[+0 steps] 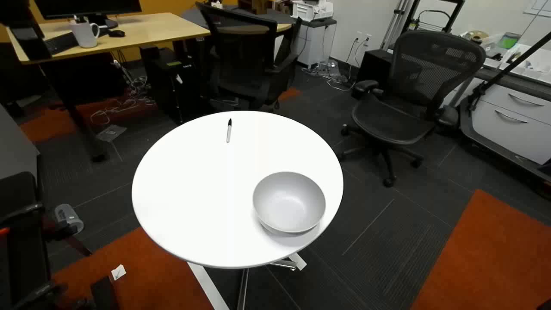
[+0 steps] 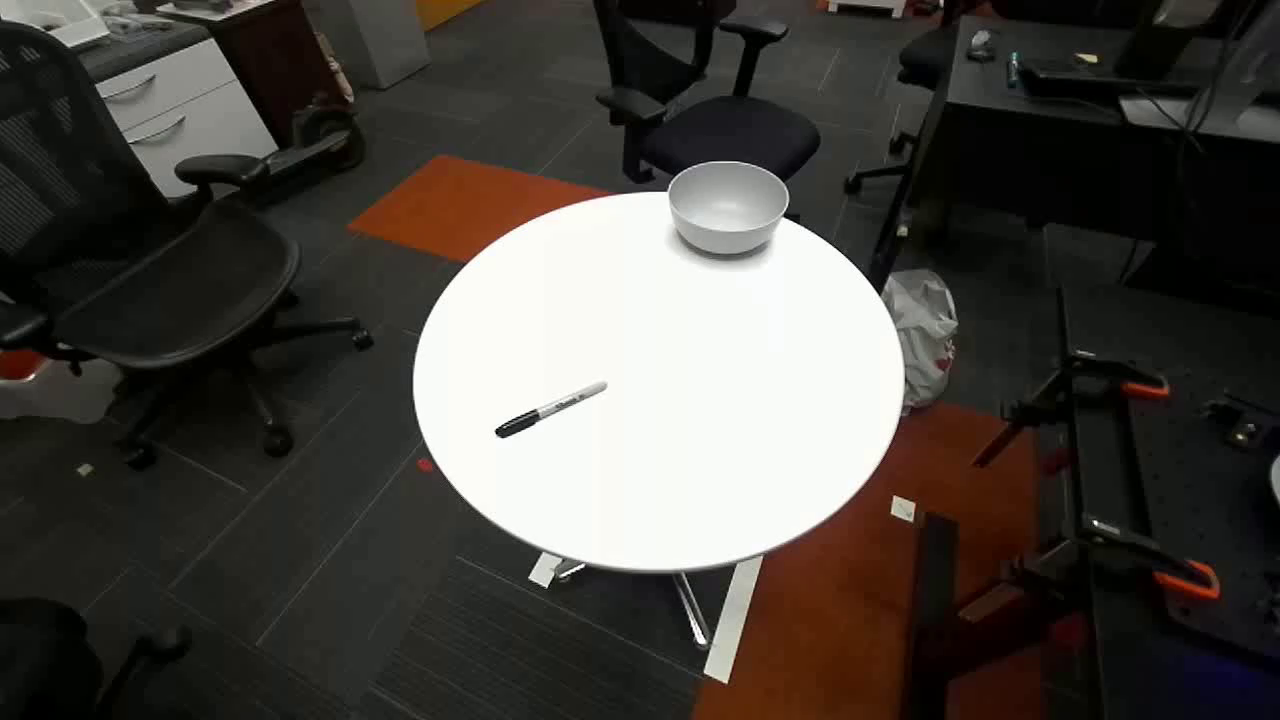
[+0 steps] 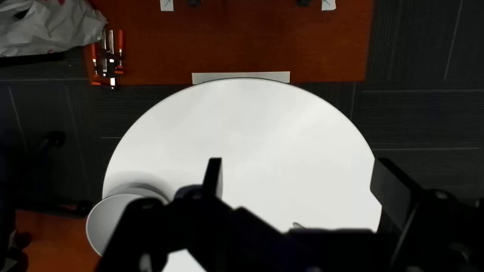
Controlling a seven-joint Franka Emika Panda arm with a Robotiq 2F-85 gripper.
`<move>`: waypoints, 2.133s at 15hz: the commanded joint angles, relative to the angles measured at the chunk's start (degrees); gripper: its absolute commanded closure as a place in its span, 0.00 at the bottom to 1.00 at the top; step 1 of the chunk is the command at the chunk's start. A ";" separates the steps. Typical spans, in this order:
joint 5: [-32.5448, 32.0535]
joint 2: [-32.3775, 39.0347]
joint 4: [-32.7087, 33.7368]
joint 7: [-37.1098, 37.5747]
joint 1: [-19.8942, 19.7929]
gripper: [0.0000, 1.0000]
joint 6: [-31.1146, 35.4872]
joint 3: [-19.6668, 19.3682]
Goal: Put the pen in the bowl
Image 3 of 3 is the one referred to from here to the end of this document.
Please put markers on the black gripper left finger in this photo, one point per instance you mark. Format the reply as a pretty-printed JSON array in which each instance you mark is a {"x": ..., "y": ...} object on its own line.
[{"x": 211, "y": 181}]

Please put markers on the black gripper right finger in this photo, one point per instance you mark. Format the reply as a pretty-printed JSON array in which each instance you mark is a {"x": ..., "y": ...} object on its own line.
[{"x": 396, "y": 192}]

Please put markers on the white ceramic bowl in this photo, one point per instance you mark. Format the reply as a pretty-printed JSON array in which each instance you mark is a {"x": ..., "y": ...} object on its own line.
[{"x": 106, "y": 213}]

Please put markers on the white plastic bag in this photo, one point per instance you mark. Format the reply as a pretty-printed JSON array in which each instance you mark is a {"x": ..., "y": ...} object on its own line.
[{"x": 30, "y": 27}]

